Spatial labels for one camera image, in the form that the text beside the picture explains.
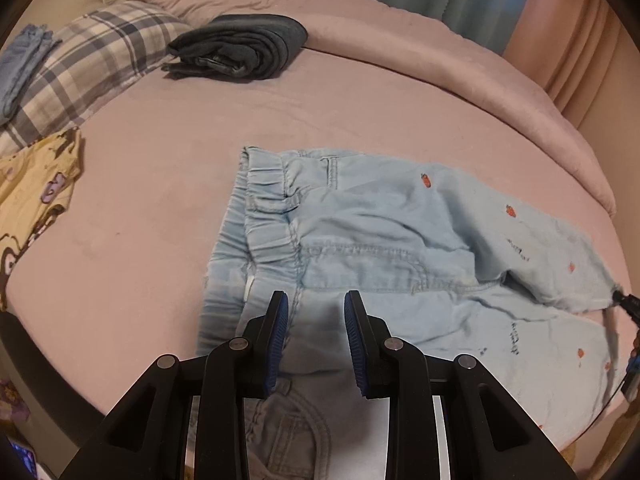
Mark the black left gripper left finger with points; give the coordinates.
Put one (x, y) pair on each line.
(244, 367)

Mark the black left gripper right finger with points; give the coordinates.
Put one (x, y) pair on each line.
(387, 367)

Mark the light blue denim pants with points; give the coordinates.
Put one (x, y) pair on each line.
(450, 265)

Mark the pink bed sheet mattress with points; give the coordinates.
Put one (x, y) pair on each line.
(120, 276)

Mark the yellow cartoon print garment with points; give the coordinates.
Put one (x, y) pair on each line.
(37, 184)

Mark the dark folded jeans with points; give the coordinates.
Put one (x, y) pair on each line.
(242, 47)

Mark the plaid pillow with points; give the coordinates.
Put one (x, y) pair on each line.
(97, 57)

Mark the pink curtain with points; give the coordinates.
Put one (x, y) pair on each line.
(580, 53)

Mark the pink quilt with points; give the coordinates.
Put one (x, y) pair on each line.
(425, 49)

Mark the folded blue denim garment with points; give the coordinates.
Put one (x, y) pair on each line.
(20, 61)

